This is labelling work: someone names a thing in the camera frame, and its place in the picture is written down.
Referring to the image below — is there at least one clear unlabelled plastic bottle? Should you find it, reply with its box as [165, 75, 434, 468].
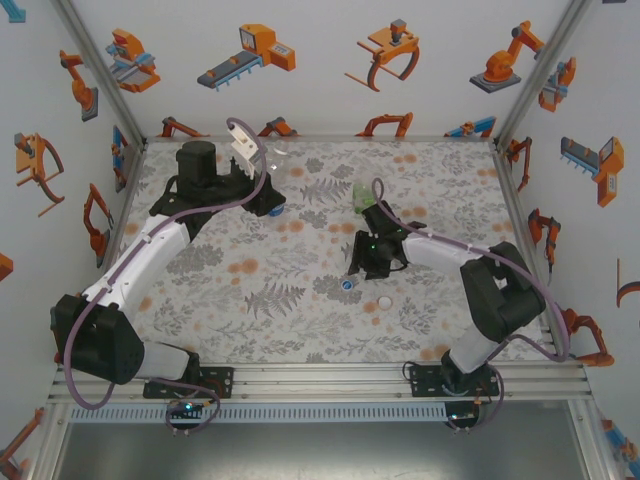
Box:
[259, 141, 301, 186]

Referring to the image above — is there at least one green label plastic bottle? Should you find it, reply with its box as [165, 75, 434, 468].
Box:
[352, 179, 381, 216]

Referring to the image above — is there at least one floral patterned table cover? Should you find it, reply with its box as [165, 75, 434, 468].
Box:
[102, 139, 556, 365]

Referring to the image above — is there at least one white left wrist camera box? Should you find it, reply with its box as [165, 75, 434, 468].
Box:
[230, 127, 261, 169]

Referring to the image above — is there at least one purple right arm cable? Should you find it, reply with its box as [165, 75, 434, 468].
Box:
[370, 177, 571, 435]

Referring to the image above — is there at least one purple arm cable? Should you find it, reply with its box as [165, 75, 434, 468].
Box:
[63, 117, 266, 437]
[370, 177, 571, 435]

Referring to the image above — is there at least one aluminium table end rail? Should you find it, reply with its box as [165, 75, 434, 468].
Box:
[144, 133, 499, 144]

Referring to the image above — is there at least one aluminium table side rail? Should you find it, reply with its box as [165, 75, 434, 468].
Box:
[97, 139, 149, 271]
[489, 142, 569, 361]

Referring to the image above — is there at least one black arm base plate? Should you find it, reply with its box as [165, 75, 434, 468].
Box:
[408, 363, 501, 399]
[143, 366, 235, 400]

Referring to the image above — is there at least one wide aluminium frame rail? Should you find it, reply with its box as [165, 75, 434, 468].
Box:
[47, 362, 594, 404]

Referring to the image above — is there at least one aluminium frame post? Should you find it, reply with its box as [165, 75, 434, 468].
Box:
[49, 0, 149, 151]
[492, 0, 594, 151]

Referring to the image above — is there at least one white slotted cable duct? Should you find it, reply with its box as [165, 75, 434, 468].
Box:
[67, 403, 446, 424]

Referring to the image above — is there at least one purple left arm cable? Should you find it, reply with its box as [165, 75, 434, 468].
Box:
[63, 117, 266, 437]

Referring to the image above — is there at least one aluminium frame leg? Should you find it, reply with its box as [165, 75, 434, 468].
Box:
[27, 402, 71, 480]
[567, 399, 619, 480]

